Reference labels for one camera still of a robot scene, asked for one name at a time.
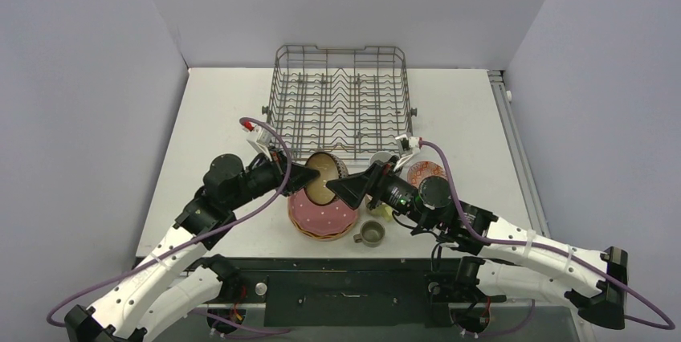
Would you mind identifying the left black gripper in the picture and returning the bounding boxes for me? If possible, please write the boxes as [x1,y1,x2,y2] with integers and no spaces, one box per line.
[226,146,320,211]

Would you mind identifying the dark brown glazed bowl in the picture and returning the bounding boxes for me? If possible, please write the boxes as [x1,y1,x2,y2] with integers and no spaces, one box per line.
[304,152,348,206]

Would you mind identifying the grey wire dish rack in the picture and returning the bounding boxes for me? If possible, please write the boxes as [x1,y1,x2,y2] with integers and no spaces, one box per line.
[261,44,418,163]

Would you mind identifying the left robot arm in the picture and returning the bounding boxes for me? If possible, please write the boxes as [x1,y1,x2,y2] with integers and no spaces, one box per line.
[64,151,320,341]

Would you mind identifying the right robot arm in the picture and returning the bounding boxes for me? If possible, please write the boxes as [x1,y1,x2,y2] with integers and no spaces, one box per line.
[326,161,628,330]

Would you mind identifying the yellow green mug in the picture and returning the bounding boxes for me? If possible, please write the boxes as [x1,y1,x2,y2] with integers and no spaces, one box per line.
[365,197,394,222]

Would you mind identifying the pink polka dot plate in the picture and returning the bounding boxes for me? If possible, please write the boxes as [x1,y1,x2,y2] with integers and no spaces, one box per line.
[287,191,360,235]

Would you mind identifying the small grey cup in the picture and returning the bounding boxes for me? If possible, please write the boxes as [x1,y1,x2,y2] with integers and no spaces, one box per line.
[353,220,385,247]

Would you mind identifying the yellow plate under pink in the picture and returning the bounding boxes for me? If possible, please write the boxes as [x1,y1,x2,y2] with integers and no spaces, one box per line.
[291,219,357,242]

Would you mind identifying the orange patterned small bowl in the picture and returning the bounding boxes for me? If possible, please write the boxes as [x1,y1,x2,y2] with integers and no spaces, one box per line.
[406,161,447,187]

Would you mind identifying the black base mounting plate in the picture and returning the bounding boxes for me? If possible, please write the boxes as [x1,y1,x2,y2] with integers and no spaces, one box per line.
[175,257,507,328]

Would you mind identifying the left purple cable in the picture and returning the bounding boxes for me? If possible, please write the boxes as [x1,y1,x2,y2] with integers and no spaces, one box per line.
[46,116,294,328]

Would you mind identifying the blue handled white mug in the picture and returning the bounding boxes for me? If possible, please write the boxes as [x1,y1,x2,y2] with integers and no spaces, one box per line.
[369,151,398,167]

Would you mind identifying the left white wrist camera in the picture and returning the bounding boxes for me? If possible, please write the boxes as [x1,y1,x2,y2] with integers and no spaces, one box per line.
[240,120,273,160]

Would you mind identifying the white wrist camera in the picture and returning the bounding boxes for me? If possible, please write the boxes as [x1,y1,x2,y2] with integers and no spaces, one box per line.
[240,120,273,160]
[394,133,422,170]

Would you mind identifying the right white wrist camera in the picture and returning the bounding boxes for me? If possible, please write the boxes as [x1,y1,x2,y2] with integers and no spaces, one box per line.
[394,133,422,170]

